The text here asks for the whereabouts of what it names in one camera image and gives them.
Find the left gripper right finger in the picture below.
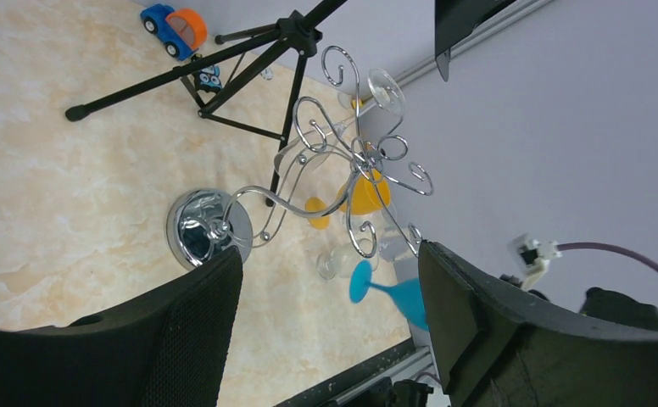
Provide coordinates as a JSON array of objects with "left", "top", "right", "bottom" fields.
[{"left": 418, "top": 241, "right": 658, "bottom": 406}]

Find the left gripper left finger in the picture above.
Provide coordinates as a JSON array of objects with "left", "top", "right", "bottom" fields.
[{"left": 0, "top": 248, "right": 243, "bottom": 406}]

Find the blue plastic wine glass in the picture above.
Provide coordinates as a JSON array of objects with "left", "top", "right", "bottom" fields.
[{"left": 349, "top": 260, "right": 429, "bottom": 332}]

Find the clear wine glass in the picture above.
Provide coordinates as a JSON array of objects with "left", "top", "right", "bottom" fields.
[
  {"left": 316, "top": 242, "right": 379, "bottom": 280},
  {"left": 377, "top": 204, "right": 423, "bottom": 263},
  {"left": 274, "top": 68, "right": 406, "bottom": 176}
]

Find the yellow plastic wine glass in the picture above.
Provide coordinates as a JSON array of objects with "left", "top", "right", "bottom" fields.
[{"left": 304, "top": 176, "right": 391, "bottom": 230}]

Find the clear wine glass back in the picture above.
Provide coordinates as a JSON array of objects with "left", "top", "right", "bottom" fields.
[{"left": 274, "top": 68, "right": 406, "bottom": 176}]

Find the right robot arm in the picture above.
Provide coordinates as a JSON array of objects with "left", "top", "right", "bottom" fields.
[{"left": 490, "top": 275, "right": 658, "bottom": 338}]

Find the chrome wine glass rack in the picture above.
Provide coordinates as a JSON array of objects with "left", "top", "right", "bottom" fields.
[{"left": 165, "top": 46, "right": 434, "bottom": 270}]

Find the black music stand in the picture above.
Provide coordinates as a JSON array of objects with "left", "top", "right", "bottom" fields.
[{"left": 64, "top": 0, "right": 533, "bottom": 209}]

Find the blue orange toy car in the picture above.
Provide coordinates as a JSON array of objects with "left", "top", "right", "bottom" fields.
[{"left": 139, "top": 3, "right": 223, "bottom": 93}]

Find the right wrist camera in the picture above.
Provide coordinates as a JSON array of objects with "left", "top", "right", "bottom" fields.
[{"left": 508, "top": 233, "right": 561, "bottom": 292}]

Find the black front rail base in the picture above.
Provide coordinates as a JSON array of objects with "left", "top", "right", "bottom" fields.
[{"left": 279, "top": 339, "right": 450, "bottom": 406}]

